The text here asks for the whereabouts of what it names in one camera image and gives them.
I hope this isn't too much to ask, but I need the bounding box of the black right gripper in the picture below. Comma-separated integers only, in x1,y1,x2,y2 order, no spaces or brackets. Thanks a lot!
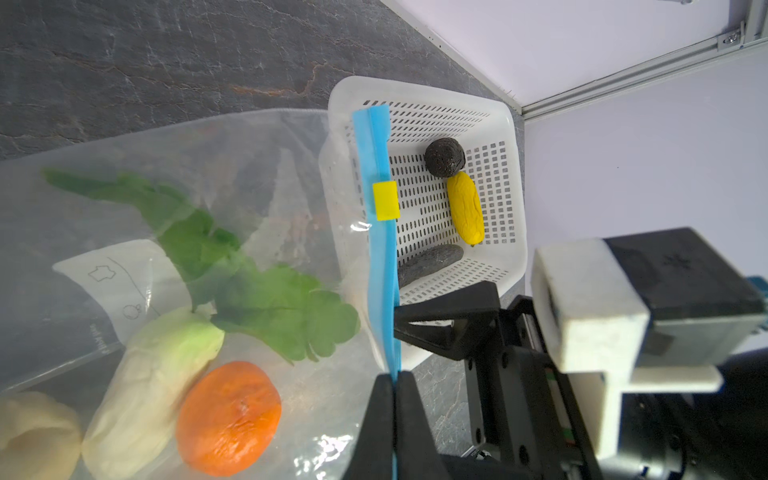
394,281,603,479

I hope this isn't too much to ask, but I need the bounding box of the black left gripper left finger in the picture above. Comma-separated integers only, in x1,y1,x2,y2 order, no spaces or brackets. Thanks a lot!
343,374,396,480

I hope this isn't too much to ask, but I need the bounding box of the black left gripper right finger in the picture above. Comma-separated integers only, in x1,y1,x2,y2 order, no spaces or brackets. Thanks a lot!
395,371,450,480

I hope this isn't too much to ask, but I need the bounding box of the white perforated plastic basket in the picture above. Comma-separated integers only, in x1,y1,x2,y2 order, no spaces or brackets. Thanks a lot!
319,76,528,371

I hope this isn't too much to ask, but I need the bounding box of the yellow toy corn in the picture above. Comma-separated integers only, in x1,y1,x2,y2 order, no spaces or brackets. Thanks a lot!
446,171,485,246

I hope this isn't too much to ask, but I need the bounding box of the orange toy carrot piece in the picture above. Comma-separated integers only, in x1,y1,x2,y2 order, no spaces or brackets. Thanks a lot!
175,361,282,477

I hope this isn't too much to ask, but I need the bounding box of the green toy leaf vegetable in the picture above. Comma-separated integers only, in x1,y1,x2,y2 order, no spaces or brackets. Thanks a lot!
42,168,360,363

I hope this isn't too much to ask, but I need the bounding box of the black toy avocado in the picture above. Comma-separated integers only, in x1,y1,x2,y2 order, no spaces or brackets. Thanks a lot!
424,138,466,178

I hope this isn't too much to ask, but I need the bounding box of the clear zip top bag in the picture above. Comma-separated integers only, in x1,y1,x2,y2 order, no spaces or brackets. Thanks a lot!
1,107,398,479

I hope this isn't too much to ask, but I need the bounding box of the beige toy potato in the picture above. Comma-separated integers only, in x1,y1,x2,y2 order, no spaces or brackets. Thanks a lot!
1,391,82,479

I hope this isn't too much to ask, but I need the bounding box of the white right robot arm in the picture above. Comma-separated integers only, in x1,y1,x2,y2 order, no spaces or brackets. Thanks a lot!
394,281,767,479

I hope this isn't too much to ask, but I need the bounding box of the yellow zipper slider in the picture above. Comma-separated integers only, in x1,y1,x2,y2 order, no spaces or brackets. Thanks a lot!
373,180,401,222

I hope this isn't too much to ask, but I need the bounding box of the dark toy eggplant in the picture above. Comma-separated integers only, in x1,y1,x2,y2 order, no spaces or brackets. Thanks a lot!
398,244,464,288

